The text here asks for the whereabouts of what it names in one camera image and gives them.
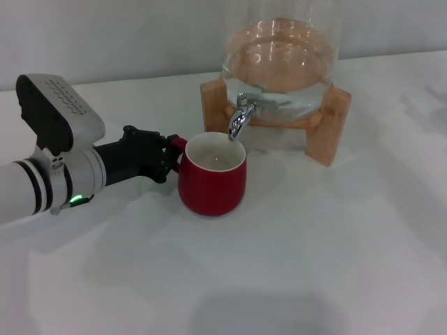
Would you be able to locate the red ceramic cup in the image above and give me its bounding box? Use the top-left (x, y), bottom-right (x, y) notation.
top-left (170, 131), bottom-right (248, 218)

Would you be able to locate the chrome faucet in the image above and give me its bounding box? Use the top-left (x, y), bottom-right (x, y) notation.
top-left (228, 92), bottom-right (258, 142)

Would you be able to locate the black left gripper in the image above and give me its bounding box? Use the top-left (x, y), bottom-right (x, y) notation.
top-left (92, 125), bottom-right (183, 186)

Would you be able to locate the wooden dispenser stand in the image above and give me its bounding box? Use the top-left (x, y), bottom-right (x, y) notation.
top-left (200, 78), bottom-right (351, 167)

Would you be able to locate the glass water dispenser jar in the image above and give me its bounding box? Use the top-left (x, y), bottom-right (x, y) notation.
top-left (219, 0), bottom-right (342, 117)

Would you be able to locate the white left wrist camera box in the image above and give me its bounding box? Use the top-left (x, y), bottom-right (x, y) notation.
top-left (15, 73), bottom-right (107, 157)

